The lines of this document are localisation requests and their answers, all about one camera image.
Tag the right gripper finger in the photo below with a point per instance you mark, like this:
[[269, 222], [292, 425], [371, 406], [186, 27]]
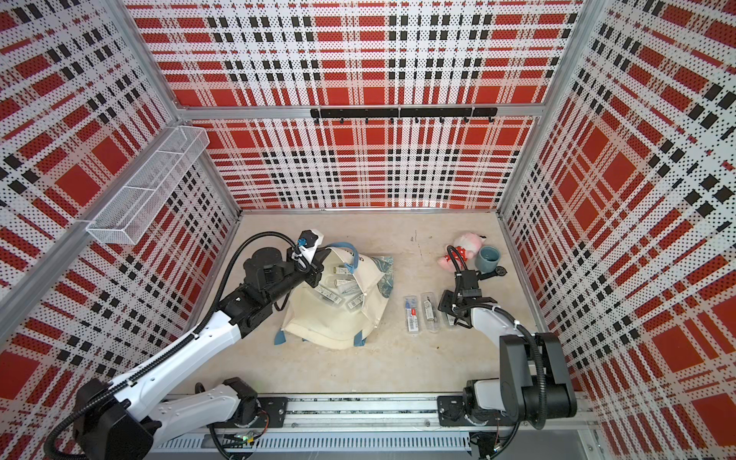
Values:
[[464, 317], [447, 294]]

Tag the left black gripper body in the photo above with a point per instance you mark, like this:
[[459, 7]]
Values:
[[310, 275]]

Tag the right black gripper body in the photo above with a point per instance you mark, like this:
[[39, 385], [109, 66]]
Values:
[[456, 300]]

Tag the clear compass case gold label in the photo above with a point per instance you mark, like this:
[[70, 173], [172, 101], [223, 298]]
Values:
[[430, 312]]

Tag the clear compass case red label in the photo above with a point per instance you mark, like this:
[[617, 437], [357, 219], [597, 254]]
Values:
[[412, 318]]

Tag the cream canvas tote bag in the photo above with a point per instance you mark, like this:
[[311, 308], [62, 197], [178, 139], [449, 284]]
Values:
[[347, 304]]

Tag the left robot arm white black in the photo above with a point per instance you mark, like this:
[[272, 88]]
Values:
[[115, 420]]

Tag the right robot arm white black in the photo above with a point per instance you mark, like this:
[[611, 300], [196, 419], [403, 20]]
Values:
[[533, 385]]

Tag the clear compass case barcode label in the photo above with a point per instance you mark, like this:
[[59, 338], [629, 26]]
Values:
[[328, 296]]

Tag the clear slim compass case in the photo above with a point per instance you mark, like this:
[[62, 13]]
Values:
[[346, 286]]

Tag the small black tool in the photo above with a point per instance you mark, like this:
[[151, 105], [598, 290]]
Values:
[[499, 271]]

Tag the teal ceramic cup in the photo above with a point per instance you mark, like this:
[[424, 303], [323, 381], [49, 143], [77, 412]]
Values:
[[487, 259]]

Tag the pink plush toy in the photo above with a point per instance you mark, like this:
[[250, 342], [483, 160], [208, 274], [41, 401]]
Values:
[[466, 248]]

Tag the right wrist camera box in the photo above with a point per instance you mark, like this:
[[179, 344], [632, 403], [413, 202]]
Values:
[[467, 283]]

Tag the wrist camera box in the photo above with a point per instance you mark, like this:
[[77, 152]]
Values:
[[308, 244], [467, 283]]

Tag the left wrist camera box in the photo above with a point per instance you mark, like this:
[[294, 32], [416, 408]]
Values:
[[308, 244]]

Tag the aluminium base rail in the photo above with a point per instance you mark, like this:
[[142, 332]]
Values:
[[422, 422]]

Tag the black wall hook rail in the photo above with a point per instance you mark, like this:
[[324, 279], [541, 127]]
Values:
[[342, 114]]

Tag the white wire mesh basket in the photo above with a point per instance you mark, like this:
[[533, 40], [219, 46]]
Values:
[[128, 215]]

